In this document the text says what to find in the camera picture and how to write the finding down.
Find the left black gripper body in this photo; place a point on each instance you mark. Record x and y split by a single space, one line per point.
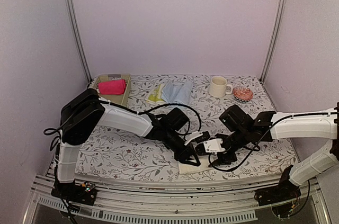
179 155

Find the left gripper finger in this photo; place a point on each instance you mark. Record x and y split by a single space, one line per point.
189 162
193 156

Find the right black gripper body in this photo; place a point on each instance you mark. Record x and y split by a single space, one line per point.
226 159

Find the cream towel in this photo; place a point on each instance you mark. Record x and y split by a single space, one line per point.
185 169

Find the pink towel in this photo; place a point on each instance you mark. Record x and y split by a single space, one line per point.
113 87

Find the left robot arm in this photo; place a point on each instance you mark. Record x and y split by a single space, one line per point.
80 116

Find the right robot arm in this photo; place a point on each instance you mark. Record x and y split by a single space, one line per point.
270 126

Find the blue rolled towel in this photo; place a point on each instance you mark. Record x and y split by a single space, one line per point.
179 94

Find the green white towel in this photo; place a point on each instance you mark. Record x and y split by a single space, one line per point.
154 97

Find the red patterned bowl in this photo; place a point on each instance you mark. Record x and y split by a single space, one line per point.
242 94

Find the cream ceramic mug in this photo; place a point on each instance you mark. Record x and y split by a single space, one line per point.
219 87

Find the green plastic basket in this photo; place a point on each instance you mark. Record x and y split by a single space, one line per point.
117 99

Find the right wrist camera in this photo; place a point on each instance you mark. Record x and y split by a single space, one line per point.
211 146

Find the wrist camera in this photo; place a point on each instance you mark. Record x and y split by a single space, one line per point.
197 136
211 146

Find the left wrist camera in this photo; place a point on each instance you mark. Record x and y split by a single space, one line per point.
197 136

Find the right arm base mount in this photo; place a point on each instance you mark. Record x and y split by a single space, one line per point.
283 199

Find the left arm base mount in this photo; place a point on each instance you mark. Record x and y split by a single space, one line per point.
74 193

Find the right aluminium post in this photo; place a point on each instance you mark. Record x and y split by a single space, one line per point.
273 40

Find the aluminium post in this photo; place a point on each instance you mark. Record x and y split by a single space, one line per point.
273 40
77 37

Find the left aluminium post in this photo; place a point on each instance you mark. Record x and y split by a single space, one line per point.
77 37

